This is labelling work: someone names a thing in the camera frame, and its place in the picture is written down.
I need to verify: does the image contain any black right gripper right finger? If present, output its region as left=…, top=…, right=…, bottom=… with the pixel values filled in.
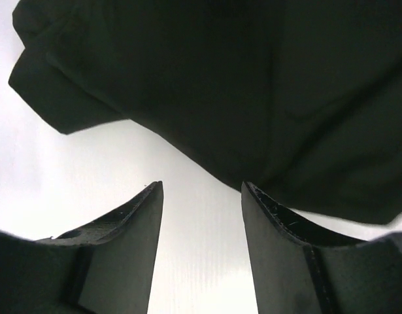
left=241, top=183, right=402, bottom=314

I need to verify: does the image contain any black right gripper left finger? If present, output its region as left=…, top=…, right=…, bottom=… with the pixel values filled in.
left=0, top=181, right=163, bottom=313

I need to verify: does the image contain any black t shirt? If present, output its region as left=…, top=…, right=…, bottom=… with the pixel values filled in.
left=9, top=1, right=402, bottom=224

